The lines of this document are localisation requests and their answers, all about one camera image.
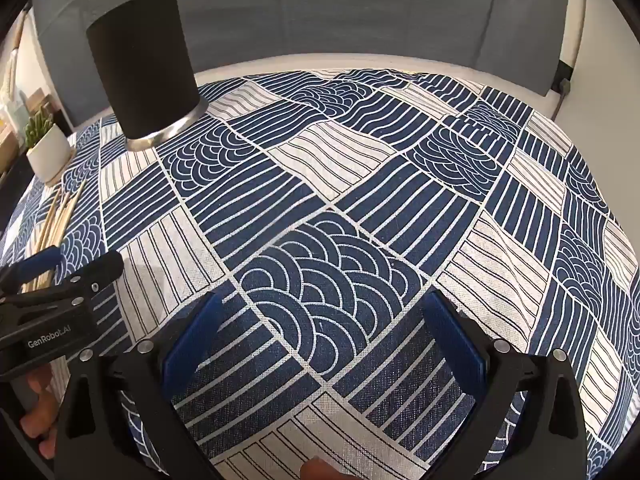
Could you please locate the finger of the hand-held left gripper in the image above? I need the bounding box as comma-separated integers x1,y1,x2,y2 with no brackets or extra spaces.
20,251,124,311
0,246,67,295

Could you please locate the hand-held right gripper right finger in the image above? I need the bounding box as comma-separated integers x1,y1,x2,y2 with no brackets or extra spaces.
422,291,587,480

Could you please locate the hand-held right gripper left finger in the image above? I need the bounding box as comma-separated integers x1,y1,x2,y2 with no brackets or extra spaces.
52,291,224,480

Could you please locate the bunch of wooden chopsticks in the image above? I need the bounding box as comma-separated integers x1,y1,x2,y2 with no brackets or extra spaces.
22,177,88,293

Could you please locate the black cup with steel base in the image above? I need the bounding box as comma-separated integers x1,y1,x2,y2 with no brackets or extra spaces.
86,0,209,153

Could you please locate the person's left hand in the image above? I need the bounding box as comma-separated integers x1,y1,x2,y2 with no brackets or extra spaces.
20,362,61,461

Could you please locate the person's right hand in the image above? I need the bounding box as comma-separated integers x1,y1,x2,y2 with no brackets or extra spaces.
300,457,347,480

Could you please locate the small succulent in white pot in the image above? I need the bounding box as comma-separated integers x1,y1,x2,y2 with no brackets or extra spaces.
24,110,73,183

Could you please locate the cardboard box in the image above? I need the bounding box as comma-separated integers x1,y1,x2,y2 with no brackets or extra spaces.
22,87,58,116

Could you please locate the blue white patterned tablecloth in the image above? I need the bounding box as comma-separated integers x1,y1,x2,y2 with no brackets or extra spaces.
0,67,633,480

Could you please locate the black power plug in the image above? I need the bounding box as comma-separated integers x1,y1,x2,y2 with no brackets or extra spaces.
554,60,574,97

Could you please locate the grey backdrop cloth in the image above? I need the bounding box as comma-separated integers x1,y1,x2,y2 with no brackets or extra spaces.
30,0,586,131

